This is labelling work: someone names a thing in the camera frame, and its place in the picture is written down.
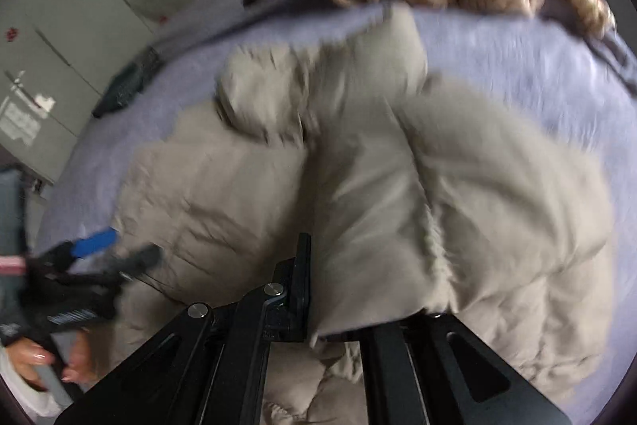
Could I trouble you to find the white wardrobe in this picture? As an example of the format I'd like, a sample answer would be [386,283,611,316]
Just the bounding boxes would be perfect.
[0,0,225,184]

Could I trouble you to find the person's left hand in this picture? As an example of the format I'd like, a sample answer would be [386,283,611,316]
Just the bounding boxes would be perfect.
[9,329,96,388]

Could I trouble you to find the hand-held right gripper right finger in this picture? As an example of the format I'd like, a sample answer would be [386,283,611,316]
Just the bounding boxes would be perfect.
[362,312,572,425]

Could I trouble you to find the lavender embossed bed blanket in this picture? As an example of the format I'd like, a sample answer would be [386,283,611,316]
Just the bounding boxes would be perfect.
[35,0,637,425]

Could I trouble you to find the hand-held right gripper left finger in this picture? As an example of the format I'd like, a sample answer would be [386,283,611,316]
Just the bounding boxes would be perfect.
[55,233,312,425]

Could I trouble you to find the beige puffer jacket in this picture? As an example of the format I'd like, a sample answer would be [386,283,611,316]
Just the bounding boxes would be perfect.
[110,2,615,425]

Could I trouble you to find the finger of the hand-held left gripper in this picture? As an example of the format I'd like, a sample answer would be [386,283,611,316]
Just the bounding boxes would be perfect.
[42,228,120,267]
[64,244,163,287]

